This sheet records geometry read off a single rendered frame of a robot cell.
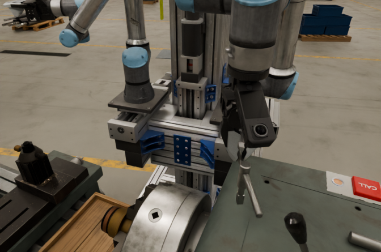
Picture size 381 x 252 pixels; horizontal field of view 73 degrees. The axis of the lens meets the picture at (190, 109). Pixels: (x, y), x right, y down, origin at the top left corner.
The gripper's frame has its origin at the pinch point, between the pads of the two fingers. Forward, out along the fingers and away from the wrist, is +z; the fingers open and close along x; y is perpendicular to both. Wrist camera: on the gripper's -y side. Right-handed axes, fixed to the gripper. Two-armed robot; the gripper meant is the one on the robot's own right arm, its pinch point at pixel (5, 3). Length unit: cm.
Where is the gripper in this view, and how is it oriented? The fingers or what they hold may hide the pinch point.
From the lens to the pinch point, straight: 148.9
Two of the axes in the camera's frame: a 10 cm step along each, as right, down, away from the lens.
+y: -0.1, 7.9, 6.1
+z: -10.0, 0.4, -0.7
